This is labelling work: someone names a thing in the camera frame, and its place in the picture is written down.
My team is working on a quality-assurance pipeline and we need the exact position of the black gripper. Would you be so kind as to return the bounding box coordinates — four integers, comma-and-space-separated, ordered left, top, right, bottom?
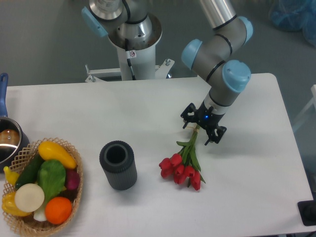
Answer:
180, 102, 227, 145

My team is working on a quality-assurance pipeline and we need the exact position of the red tulip bouquet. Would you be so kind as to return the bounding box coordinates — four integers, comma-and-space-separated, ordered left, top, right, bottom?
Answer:
158, 125, 205, 191

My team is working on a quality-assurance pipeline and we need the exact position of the dark grey ribbed vase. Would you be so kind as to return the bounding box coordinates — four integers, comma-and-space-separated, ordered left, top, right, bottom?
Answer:
99, 140, 138, 191

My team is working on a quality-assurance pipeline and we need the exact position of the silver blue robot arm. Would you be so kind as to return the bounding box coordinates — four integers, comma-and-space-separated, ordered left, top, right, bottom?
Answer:
81, 0, 253, 143

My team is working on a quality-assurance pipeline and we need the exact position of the black device at table edge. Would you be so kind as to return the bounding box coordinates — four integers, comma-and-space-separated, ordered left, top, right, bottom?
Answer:
297, 200, 316, 226

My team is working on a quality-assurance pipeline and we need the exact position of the blue plastic bag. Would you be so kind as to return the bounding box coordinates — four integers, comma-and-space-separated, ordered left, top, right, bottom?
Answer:
268, 0, 316, 46

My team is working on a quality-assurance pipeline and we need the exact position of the purple red onion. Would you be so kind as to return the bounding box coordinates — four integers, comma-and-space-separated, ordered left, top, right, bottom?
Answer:
65, 169, 80, 191

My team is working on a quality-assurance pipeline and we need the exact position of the yellow squash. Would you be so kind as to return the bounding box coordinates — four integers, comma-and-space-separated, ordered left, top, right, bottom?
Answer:
38, 141, 77, 169

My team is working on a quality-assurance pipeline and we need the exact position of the green lettuce leaf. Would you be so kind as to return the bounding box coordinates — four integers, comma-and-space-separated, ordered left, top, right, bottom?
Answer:
37, 159, 66, 204

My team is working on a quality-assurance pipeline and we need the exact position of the woven wicker basket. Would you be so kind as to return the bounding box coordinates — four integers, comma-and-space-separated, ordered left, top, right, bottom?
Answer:
2, 138, 83, 237

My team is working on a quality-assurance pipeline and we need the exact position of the orange fruit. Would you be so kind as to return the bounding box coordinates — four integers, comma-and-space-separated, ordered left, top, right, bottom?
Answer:
44, 197, 72, 225

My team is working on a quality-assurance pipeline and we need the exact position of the green cucumber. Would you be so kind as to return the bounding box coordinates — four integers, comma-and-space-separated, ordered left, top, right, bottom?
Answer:
15, 153, 44, 190

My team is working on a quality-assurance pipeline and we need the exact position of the white round onion slice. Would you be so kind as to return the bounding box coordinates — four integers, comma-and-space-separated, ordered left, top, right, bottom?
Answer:
14, 183, 44, 212

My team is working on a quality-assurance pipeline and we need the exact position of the yellow bell pepper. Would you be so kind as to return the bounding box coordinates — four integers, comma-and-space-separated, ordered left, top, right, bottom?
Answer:
2, 192, 31, 217

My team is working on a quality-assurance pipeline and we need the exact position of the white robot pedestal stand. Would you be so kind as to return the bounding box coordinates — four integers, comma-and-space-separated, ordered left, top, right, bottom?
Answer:
85, 43, 175, 82

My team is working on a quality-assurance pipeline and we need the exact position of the blue handled saucepan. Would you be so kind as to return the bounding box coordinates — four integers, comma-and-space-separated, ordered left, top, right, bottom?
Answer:
0, 73, 29, 173

